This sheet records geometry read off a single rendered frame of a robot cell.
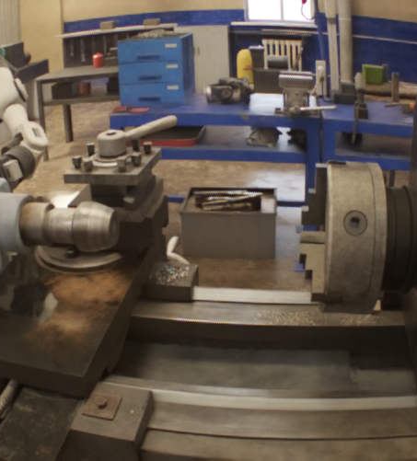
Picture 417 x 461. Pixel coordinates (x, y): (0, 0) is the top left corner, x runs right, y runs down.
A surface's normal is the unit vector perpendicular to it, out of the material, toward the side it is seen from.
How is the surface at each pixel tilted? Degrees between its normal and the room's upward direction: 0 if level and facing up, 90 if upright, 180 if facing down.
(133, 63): 90
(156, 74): 90
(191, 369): 6
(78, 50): 90
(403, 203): 24
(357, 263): 79
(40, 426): 0
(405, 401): 48
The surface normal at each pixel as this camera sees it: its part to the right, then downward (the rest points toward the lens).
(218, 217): -0.12, 0.43
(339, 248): -0.18, 0.10
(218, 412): -0.04, -0.90
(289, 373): 0.24, -0.80
